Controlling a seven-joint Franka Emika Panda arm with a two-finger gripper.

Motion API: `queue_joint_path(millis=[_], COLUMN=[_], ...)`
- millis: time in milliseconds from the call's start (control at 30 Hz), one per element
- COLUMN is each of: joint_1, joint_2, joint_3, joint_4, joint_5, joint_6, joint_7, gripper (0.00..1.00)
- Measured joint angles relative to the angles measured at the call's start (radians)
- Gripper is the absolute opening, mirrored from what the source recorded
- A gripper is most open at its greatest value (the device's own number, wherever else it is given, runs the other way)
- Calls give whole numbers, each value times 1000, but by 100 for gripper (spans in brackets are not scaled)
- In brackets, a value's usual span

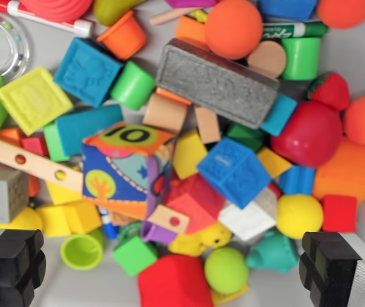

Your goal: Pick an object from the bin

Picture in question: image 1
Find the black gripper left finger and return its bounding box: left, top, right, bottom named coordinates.
left=0, top=228, right=47, bottom=307

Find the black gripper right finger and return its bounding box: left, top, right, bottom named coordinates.
left=298, top=231, right=365, bottom=307

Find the colourful fabric number cube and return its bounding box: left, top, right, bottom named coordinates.
left=81, top=120, right=177, bottom=221

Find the yellow rounded toy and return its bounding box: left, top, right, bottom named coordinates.
left=0, top=206, right=44, bottom=240

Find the red cube block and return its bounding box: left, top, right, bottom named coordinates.
left=321, top=194, right=358, bottom=233

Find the teal rubber toy figure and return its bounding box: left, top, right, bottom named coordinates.
left=245, top=228, right=300, bottom=274

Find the yellow foam ball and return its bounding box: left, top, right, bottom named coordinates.
left=275, top=193, right=325, bottom=240

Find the lime green plastic cup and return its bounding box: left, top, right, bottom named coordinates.
left=60, top=228, right=106, bottom=271

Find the grey embossed rubber block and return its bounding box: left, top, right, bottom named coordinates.
left=0, top=161, right=31, bottom=224

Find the yellow studded plastic brick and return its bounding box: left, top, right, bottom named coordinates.
left=35, top=200, right=103, bottom=238

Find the small orange toy piece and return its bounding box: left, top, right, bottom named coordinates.
left=28, top=175, right=42, bottom=198

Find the yellow flat block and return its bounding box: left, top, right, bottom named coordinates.
left=44, top=180, right=84, bottom=206

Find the blue ridged block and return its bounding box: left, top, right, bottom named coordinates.
left=279, top=164, right=316, bottom=196

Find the white embossed rubber block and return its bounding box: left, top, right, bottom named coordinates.
left=217, top=187, right=279, bottom=242

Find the large orange foam block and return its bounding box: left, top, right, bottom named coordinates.
left=311, top=136, right=365, bottom=206

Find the lime green ball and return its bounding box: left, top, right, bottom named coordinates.
left=204, top=246, right=250, bottom=295

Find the yellow flat piece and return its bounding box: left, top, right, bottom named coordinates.
left=210, top=283, right=250, bottom=306

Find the blue marker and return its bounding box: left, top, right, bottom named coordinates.
left=97, top=206, right=120, bottom=240

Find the wooden strip with holes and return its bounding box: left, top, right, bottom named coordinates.
left=0, top=139, right=84, bottom=194

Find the yellow wooden block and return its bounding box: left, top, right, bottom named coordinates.
left=256, top=146, right=293, bottom=179
left=171, top=129, right=209, bottom=181

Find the green knobby toy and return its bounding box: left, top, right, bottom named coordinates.
left=117, top=220, right=145, bottom=249

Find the green cube block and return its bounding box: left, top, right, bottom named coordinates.
left=111, top=235, right=159, bottom=278

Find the red triangular block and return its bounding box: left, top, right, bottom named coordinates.
left=20, top=132, right=50, bottom=158

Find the orange wooden block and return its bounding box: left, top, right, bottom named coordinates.
left=0, top=127, right=26, bottom=148
left=174, top=15, right=209, bottom=51

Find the blue embossed rubber block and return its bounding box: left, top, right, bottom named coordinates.
left=196, top=137, right=273, bottom=210

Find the red plastic apple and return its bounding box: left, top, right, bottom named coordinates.
left=270, top=100, right=344, bottom=169

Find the large red foam block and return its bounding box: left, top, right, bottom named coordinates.
left=137, top=254, right=215, bottom=307

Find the dark green wooden block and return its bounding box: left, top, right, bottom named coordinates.
left=225, top=121, right=266, bottom=154

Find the teal and green sponge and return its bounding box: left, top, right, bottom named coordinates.
left=42, top=104, right=124, bottom=162

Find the teal foam block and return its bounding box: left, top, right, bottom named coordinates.
left=260, top=93, right=298, bottom=137

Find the wooden block with red dot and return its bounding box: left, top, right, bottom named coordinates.
left=146, top=204, right=191, bottom=236

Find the yellow-green embossed rubber block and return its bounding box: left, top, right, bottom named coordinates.
left=0, top=66, right=74, bottom=137

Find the red toy strawberry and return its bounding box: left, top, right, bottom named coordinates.
left=307, top=72, right=351, bottom=112

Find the wooden rectangular block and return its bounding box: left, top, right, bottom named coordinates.
left=194, top=106, right=222, bottom=145

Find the teal embossed rubber block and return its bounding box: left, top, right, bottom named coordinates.
left=53, top=37, right=125, bottom=109

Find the wooden cylinder block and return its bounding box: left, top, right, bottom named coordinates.
left=247, top=40, right=288, bottom=79

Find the wooden half-round block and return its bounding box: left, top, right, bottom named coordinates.
left=142, top=92, right=188, bottom=134

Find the grey felt whiteboard eraser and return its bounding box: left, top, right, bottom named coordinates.
left=155, top=38, right=280, bottom=130

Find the thin orange block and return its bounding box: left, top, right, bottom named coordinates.
left=155, top=86, right=193, bottom=106

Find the green dry-erase marker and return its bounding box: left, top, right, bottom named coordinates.
left=261, top=20, right=329, bottom=42

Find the white marker with red cap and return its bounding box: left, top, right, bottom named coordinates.
left=0, top=0, right=94, bottom=38

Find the orange plastic cup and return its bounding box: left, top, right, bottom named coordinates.
left=96, top=10, right=147, bottom=61

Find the blue foam block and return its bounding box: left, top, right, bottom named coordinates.
left=256, top=0, right=318, bottom=22

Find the olive green plastic pear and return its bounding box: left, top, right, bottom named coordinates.
left=92, top=0, right=143, bottom=28

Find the purple toy piece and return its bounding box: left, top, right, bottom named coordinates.
left=165, top=0, right=220, bottom=9

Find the thin wooden dowel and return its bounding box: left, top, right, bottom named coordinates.
left=149, top=6, right=202, bottom=26

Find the clear plastic ring rattle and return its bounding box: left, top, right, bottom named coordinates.
left=0, top=14, right=31, bottom=81

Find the pink-red ribbed ring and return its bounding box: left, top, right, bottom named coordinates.
left=19, top=0, right=94, bottom=24

